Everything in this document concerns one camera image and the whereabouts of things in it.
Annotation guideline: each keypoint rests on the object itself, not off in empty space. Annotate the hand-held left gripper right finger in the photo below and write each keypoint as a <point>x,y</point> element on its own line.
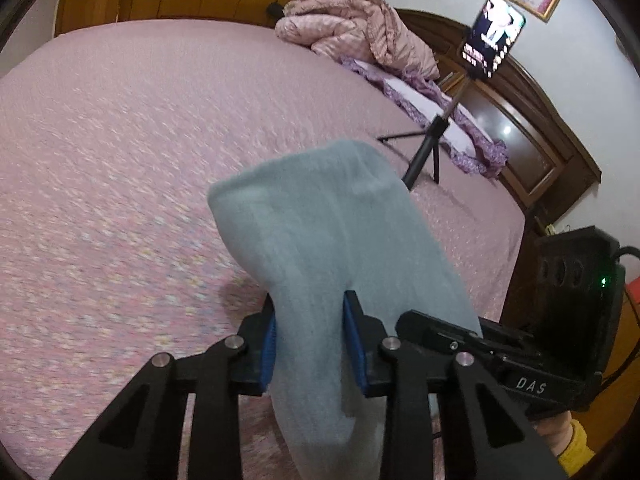
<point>354,350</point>

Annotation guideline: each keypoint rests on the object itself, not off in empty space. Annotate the black phone tripod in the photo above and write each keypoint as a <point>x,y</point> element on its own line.
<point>422,152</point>

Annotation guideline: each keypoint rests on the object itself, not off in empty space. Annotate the pink bed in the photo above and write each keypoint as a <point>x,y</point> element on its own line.
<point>125,160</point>

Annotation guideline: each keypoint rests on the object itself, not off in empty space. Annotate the person's right forearm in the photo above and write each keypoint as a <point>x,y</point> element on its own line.
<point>575,447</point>

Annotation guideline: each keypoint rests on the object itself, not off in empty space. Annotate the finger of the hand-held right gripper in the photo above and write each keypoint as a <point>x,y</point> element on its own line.
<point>440,332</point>

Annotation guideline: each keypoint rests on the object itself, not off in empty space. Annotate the pink quilt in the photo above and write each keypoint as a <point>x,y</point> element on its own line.
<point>350,30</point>

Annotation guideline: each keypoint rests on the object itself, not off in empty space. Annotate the dark wooden headboard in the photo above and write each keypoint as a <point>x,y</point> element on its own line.
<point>540,125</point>

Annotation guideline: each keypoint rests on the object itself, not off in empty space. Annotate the small black object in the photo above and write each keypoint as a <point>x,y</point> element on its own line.
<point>274,9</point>

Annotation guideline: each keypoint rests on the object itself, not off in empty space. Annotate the smartphone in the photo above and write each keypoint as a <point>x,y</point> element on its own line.
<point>492,35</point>

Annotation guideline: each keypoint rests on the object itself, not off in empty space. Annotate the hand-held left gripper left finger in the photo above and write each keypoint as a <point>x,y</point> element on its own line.
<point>269,355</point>

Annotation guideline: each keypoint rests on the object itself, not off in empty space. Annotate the purple frilled pillow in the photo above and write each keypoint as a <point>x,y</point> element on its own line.
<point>425,100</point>

